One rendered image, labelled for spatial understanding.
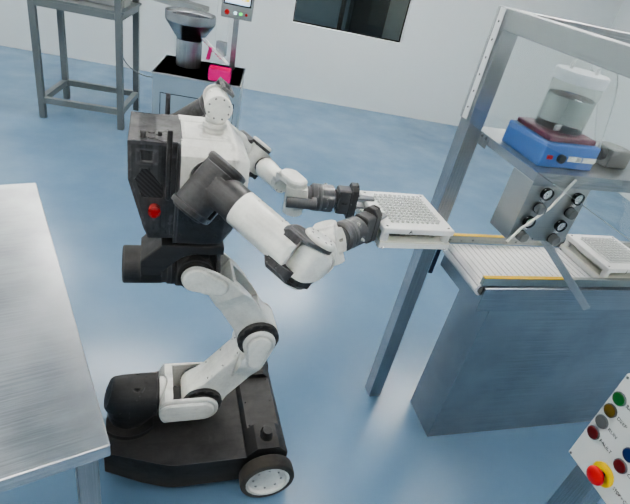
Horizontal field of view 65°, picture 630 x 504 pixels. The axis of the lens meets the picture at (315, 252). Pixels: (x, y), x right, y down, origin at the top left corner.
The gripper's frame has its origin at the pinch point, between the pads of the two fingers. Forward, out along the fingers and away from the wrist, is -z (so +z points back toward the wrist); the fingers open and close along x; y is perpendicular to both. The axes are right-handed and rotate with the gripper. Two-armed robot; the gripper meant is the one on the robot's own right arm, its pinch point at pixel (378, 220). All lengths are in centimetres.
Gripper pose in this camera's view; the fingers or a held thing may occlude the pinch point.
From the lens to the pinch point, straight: 153.6
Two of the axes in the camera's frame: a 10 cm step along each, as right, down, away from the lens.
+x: -1.7, 8.3, 5.4
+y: 7.2, 4.8, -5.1
